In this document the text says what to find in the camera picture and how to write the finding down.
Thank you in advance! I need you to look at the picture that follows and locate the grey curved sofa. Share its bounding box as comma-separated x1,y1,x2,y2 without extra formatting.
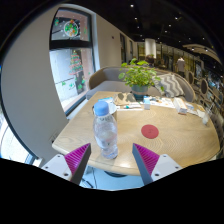
85,65,198,103

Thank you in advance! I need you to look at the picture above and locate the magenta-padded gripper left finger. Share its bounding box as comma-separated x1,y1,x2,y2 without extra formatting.
41,143,92,185

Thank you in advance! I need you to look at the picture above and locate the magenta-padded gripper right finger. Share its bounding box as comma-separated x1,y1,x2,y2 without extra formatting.
132,143,183,186

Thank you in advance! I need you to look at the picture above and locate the small blue white box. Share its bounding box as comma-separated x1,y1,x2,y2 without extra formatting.
143,96,152,110

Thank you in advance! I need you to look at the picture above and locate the person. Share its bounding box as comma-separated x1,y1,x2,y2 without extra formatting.
145,54,156,66
176,57,186,78

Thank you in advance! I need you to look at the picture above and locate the group of dining chairs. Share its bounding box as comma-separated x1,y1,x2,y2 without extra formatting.
184,68,224,114

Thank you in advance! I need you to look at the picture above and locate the grey chevron cushion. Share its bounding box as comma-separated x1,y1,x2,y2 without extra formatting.
154,73,185,98

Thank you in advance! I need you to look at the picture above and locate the green potted plant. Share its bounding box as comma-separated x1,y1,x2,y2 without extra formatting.
118,58,165,101

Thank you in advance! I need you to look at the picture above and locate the flat blue white box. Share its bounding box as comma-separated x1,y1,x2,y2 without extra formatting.
98,96,115,104

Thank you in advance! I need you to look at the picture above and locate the white tube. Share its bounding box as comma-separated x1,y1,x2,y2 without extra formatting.
116,103,143,111

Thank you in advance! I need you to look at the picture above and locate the flat round red coaster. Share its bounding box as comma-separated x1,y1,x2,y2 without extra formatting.
140,124,160,140

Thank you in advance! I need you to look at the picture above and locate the clear blue-capped water bottle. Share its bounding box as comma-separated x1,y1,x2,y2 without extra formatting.
92,100,120,160

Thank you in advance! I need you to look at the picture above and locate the printed paper sheet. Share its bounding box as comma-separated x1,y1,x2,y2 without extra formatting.
149,96,176,109

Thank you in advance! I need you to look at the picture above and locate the group of ceiling lights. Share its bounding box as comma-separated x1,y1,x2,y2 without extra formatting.
128,3,214,54

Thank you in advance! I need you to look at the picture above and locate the white orange carton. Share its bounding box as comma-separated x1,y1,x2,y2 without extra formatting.
173,97,189,115

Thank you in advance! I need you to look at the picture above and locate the window with festive stickers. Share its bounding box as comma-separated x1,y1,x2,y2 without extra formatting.
49,8,96,113

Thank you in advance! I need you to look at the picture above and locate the stack of leaflets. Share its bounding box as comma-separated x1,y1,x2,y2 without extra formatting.
185,102,199,116

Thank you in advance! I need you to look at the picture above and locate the brown paper sheet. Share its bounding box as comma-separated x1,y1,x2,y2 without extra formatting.
113,92,137,107

